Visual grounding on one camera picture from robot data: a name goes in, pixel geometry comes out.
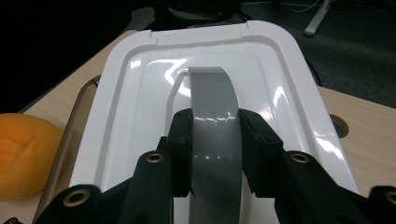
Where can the white metal stand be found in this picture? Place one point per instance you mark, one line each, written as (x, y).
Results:
(317, 18)

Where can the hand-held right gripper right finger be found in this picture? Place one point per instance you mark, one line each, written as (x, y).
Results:
(261, 155)

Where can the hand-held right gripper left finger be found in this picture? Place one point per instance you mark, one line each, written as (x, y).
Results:
(180, 149)

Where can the white lidded storage box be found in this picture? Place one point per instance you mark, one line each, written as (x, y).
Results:
(140, 109)

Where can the orange plush toy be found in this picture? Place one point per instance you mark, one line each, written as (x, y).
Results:
(25, 155)

